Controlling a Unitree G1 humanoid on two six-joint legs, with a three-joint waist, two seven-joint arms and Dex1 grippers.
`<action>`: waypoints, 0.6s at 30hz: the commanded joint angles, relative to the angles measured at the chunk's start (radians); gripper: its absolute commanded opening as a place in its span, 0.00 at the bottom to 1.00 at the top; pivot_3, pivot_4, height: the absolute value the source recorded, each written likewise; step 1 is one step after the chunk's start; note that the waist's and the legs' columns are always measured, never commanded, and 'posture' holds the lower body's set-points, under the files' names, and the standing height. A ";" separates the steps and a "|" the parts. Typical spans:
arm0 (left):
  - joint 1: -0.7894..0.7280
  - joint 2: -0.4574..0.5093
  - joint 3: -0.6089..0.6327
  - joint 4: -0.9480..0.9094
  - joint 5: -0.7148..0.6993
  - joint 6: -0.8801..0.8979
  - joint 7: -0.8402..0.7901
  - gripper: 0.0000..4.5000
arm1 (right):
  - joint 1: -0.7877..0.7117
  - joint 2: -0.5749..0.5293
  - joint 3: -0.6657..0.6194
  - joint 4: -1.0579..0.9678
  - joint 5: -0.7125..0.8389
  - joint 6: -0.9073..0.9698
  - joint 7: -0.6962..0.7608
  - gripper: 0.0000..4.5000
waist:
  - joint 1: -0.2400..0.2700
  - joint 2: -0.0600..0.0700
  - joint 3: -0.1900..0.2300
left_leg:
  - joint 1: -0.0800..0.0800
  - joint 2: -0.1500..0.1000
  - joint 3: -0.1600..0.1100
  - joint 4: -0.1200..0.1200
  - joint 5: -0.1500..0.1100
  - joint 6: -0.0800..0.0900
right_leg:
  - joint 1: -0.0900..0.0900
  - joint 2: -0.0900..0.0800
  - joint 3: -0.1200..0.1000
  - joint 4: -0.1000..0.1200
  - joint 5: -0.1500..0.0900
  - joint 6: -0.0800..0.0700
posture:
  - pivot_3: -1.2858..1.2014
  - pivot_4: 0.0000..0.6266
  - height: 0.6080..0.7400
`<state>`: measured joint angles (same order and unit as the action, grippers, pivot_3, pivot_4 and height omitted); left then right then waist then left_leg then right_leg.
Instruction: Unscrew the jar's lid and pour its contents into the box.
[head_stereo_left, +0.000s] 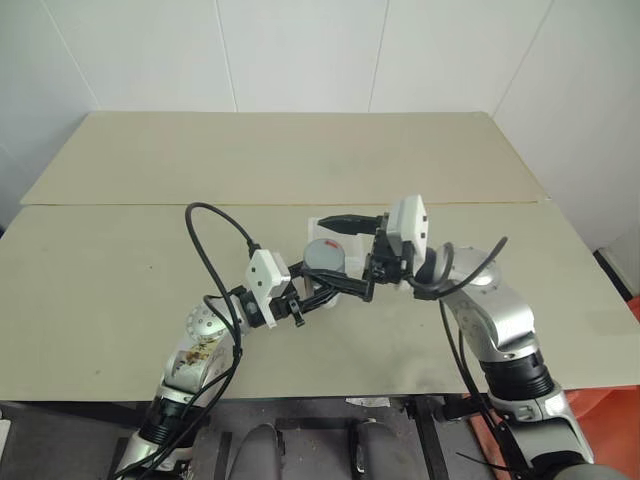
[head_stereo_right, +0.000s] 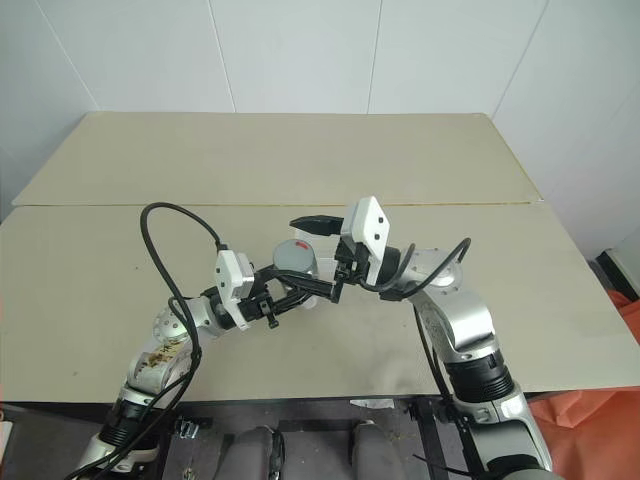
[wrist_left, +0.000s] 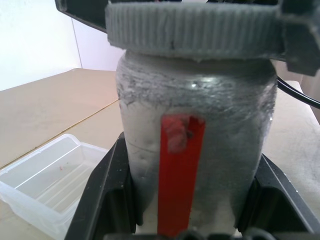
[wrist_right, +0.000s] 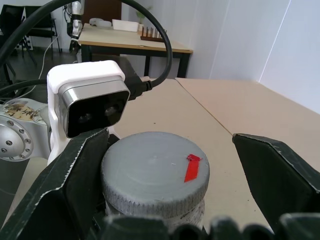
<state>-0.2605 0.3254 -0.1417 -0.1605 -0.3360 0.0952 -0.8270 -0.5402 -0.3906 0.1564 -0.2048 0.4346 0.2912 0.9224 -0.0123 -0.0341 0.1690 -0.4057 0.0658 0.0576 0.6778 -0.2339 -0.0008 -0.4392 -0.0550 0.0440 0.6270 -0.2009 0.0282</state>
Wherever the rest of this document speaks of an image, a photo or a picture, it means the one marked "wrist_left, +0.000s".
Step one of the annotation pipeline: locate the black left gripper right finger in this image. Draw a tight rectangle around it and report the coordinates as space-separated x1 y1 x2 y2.
236 152 320 240

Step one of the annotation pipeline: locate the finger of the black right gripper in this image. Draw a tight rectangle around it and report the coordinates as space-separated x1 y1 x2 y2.
274 0 320 76
54 0 110 34

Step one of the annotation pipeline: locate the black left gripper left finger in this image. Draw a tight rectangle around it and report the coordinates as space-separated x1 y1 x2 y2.
64 131 137 240

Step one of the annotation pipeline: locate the grey jar with red strip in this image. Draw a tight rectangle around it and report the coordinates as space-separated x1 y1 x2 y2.
114 47 279 236

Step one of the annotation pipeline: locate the grey ribbed jar lid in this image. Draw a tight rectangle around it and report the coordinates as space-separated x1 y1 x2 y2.
103 0 289 63

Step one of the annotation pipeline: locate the clear plastic box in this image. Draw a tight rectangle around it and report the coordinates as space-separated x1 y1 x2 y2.
0 133 110 240

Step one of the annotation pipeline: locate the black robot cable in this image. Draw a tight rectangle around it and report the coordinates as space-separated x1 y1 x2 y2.
275 76 320 107

